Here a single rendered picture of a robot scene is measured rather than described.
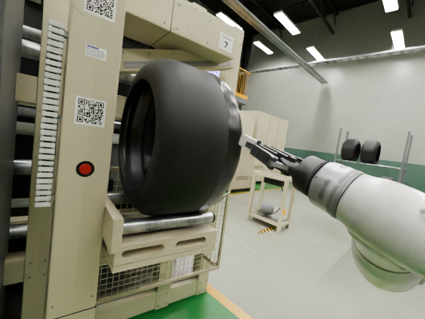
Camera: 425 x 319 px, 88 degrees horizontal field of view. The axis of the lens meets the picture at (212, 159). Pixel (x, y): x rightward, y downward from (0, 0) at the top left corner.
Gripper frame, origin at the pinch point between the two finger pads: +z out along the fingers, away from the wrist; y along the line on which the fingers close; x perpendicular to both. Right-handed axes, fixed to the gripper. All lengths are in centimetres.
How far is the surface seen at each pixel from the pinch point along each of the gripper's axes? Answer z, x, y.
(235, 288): 46, 136, -90
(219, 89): 20.9, -10.6, -0.8
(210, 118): 12.9, -2.4, 5.2
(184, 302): 50, 137, -45
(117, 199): 41, 41, 18
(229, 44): 67, -34, -31
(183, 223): 13.9, 34.6, 2.9
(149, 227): 13.9, 34.4, 14.9
